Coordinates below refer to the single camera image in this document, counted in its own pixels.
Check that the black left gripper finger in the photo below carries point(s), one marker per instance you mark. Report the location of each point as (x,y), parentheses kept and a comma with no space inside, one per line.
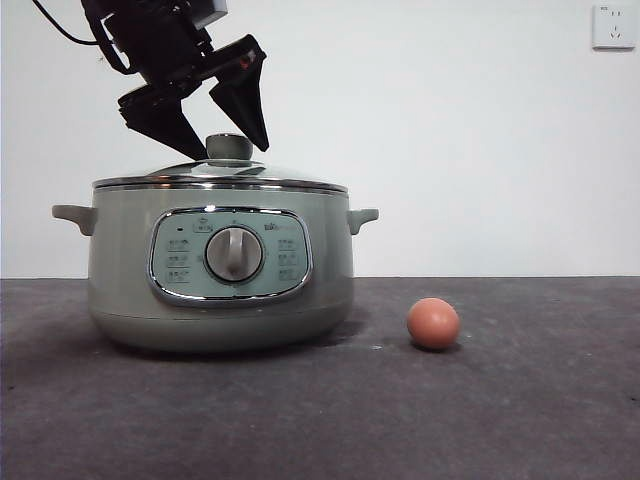
(165,120)
(245,95)

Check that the glass lid with green knob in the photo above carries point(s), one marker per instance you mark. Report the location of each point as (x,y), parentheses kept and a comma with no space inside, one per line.
(229,147)

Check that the brown egg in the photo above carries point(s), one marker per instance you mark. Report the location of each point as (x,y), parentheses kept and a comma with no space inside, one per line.
(433,324)

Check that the pale green electric pot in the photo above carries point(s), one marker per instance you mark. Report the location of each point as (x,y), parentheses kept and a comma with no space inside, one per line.
(125,260)

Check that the pale grey camera box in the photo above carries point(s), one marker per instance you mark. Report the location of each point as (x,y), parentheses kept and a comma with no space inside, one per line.
(212,10)

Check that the white wall socket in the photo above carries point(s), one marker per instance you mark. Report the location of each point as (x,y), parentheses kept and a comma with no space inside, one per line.
(613,27)

